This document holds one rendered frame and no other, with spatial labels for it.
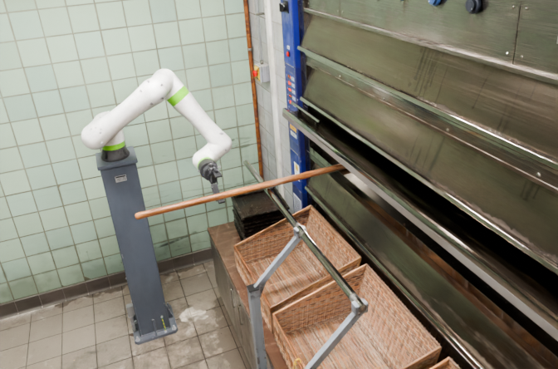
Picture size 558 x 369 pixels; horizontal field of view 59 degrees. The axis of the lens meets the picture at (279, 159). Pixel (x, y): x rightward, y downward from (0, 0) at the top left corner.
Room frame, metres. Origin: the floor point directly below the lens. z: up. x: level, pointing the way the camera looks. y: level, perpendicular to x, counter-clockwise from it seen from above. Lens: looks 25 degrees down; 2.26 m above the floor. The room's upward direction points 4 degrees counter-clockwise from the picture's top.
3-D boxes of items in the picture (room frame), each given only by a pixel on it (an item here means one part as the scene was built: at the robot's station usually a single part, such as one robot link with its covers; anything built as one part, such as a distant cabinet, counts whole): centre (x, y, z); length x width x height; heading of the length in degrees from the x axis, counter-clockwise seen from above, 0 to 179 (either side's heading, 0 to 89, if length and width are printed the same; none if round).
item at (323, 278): (2.06, -0.04, 0.72); 0.56 x 0.49 x 0.28; 20
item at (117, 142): (2.47, 0.88, 1.36); 0.16 x 0.13 x 0.19; 173
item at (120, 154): (2.53, 0.90, 1.23); 0.26 x 0.15 x 0.06; 20
